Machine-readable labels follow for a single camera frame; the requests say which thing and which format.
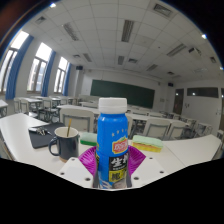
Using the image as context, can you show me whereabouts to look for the dark door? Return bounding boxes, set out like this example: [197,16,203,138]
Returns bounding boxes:
[173,88,185,115]

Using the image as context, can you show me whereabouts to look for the blue curtain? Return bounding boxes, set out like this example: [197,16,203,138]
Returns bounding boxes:
[62,63,72,97]
[40,50,57,98]
[4,34,35,100]

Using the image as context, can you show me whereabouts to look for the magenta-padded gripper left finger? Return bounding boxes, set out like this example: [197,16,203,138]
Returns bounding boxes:
[57,145,98,190]

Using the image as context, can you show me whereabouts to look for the blue drink bottle white cap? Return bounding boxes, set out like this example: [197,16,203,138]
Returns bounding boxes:
[95,97,130,190]

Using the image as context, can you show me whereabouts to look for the bunch of keys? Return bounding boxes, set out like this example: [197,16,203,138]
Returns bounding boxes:
[29,126,53,136]

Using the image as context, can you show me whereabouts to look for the classroom desks and chairs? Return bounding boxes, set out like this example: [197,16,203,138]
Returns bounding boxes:
[13,95,224,141]

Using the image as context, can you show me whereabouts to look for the yellow sponge with green top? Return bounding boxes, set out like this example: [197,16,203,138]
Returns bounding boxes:
[131,134,164,153]

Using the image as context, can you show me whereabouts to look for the tall window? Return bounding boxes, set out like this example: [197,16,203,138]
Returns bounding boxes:
[0,30,30,94]
[27,42,53,93]
[53,56,69,94]

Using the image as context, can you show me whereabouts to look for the small green sponge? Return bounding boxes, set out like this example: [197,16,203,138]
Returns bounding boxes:
[79,132,98,147]

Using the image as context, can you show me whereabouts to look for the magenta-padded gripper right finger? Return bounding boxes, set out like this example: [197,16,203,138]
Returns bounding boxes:
[127,145,167,190]

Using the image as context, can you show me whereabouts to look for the dark blue mug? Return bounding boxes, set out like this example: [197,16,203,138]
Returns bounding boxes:
[48,126,80,163]

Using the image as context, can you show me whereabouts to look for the black flat folder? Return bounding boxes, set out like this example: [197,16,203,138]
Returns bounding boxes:
[28,122,66,150]

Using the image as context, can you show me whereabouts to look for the dark wide wall window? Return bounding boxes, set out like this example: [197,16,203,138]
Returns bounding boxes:
[186,87,219,99]

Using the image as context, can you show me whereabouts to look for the wooden stir stick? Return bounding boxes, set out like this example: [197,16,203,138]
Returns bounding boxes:
[66,118,73,138]

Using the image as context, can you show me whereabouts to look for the ceiling lights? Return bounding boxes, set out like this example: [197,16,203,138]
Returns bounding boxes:
[34,3,218,73]

